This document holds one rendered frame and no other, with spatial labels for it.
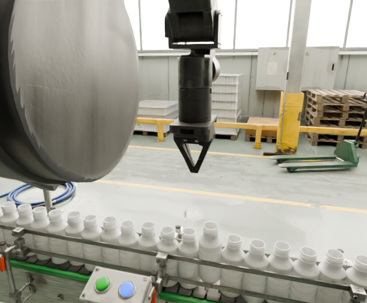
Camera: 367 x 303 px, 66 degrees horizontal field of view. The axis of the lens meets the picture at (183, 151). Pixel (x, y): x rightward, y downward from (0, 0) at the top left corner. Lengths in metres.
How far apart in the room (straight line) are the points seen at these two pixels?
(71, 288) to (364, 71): 7.60
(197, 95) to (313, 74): 6.97
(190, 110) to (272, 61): 6.87
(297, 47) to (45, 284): 4.87
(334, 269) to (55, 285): 0.77
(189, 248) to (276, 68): 6.72
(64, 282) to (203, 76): 0.75
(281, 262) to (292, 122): 4.50
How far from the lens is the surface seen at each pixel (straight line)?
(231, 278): 0.79
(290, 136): 5.23
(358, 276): 0.79
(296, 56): 5.24
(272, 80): 7.32
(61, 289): 1.01
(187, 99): 0.46
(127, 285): 0.69
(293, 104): 5.12
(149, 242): 0.80
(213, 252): 0.74
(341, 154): 5.25
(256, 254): 0.74
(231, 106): 5.99
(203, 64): 0.46
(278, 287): 0.80
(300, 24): 5.28
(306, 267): 0.76
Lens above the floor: 1.59
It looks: 18 degrees down
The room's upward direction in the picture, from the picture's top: straight up
